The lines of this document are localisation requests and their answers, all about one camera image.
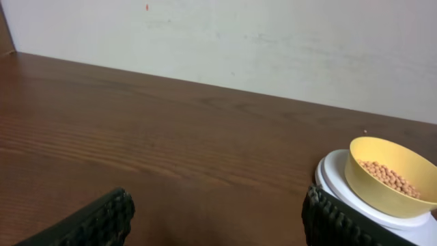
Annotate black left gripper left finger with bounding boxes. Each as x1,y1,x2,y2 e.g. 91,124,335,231
17,188,135,246

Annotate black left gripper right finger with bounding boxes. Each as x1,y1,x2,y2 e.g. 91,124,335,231
301,184,414,246

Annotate white digital kitchen scale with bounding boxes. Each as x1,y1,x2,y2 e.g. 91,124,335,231
315,150,436,246

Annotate soybeans in yellow bowl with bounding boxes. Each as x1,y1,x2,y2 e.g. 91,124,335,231
357,160,421,199

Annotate yellow plastic bowl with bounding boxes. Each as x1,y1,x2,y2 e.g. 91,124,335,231
345,137,436,218

